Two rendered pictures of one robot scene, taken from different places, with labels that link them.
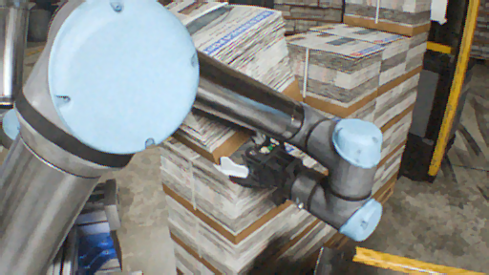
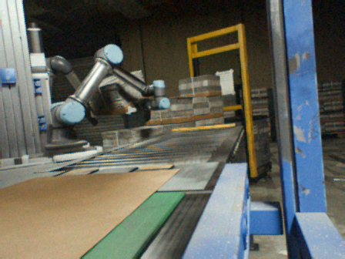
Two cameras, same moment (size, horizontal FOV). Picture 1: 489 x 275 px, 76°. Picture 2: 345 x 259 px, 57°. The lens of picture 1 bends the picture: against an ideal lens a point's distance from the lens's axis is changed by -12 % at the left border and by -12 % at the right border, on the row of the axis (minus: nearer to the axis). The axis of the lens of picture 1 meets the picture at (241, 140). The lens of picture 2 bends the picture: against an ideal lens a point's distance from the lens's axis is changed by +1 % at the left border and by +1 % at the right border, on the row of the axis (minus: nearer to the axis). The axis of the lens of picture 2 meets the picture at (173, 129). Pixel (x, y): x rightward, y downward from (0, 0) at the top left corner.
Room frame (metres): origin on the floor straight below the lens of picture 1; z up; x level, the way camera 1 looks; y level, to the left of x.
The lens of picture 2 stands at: (-1.62, 0.02, 0.93)
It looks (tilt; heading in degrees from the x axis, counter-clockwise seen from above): 3 degrees down; 353
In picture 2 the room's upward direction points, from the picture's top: 6 degrees counter-clockwise
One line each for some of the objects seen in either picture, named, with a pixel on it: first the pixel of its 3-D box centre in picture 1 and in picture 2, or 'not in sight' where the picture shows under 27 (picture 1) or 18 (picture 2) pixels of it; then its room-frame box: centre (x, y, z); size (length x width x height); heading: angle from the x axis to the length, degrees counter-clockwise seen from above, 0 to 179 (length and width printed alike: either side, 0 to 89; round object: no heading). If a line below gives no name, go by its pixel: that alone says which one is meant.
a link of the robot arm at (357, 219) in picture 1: (345, 207); (160, 103); (0.46, -0.18, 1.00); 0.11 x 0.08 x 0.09; 42
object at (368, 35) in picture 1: (356, 32); not in sight; (1.62, -0.54, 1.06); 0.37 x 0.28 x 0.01; 44
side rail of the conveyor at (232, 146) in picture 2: not in sight; (234, 149); (-0.25, -0.42, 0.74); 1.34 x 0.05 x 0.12; 158
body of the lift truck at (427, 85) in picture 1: (414, 102); (238, 146); (2.39, -1.33, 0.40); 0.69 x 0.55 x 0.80; 45
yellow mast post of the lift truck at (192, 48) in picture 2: not in sight; (198, 107); (2.36, -0.83, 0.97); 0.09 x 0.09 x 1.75; 45
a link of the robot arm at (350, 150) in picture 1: (347, 154); (157, 89); (0.48, -0.17, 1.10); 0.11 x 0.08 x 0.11; 30
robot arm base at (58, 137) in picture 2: not in sight; (64, 134); (0.27, 0.42, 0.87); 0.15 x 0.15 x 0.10
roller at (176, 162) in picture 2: not in sight; (133, 169); (-0.71, 0.03, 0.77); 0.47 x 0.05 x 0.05; 68
